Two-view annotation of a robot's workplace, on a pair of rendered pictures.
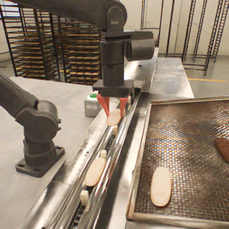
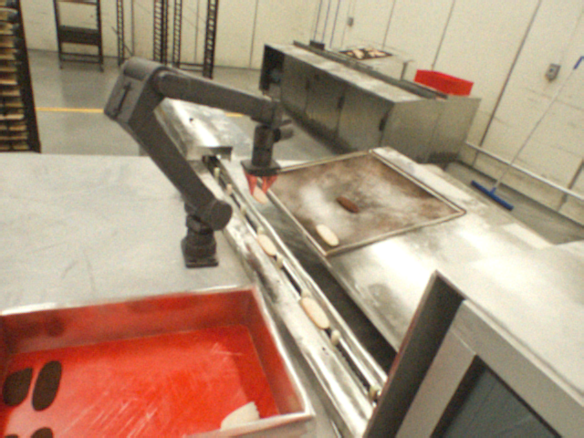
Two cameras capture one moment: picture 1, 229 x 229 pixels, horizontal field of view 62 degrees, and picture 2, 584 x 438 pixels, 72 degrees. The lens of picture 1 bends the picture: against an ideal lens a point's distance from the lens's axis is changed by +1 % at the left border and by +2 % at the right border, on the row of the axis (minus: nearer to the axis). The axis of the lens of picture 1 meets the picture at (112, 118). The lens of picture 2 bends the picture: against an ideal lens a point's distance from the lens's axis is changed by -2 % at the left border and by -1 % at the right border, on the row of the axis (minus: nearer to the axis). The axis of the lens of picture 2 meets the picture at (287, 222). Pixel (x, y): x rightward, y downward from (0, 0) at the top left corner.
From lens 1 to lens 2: 0.81 m
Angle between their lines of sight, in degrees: 39
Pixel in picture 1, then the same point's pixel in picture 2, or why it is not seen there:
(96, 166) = (265, 241)
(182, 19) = not seen: outside the picture
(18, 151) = (160, 254)
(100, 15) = (269, 113)
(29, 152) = (202, 245)
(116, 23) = (278, 118)
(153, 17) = not seen: outside the picture
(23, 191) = (217, 278)
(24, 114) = (215, 204)
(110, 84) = (265, 165)
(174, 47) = (131, 45)
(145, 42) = (288, 127)
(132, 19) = not seen: outside the picture
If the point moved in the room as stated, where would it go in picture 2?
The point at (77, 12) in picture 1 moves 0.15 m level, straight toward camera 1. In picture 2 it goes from (256, 112) to (303, 132)
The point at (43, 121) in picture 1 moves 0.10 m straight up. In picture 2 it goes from (225, 209) to (229, 172)
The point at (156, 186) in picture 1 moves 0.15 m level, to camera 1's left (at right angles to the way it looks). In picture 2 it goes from (327, 235) to (285, 249)
